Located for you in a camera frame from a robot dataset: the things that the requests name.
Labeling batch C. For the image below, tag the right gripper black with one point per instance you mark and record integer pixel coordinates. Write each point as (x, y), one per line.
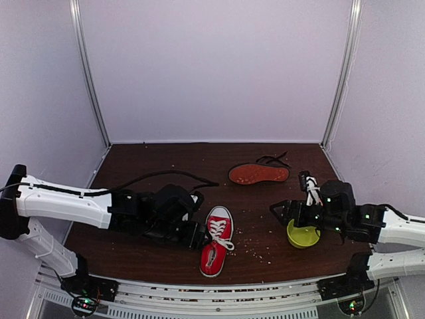
(290, 206)

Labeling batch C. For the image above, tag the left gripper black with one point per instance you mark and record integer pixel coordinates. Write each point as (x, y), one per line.
(194, 238)

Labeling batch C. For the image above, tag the red canvas sneaker white laces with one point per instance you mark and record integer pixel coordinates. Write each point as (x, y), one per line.
(220, 227)

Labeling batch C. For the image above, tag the upturned shoe orange sole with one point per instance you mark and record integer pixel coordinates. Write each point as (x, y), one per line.
(264, 170)

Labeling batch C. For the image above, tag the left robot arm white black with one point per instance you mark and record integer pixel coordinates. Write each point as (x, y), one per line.
(166, 215)

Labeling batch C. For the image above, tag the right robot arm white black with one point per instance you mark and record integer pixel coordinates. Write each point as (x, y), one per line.
(332, 207)

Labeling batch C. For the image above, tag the lime green bowl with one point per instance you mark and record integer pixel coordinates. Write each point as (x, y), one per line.
(302, 237)

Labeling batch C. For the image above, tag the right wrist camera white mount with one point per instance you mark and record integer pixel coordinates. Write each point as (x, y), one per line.
(309, 186)

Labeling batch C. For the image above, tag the front aluminium rail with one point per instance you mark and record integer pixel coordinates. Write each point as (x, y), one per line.
(138, 299)

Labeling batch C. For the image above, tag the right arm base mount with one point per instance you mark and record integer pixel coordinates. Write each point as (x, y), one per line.
(349, 288)

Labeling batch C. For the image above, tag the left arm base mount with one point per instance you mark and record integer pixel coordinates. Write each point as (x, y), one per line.
(87, 291)

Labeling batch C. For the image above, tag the right aluminium frame post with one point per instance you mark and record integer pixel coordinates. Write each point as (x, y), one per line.
(346, 65)

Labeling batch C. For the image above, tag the aluminium frame post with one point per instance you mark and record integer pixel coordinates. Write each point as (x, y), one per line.
(87, 72)
(346, 65)

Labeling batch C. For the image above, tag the left aluminium frame post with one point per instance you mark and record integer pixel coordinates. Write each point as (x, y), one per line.
(87, 72)

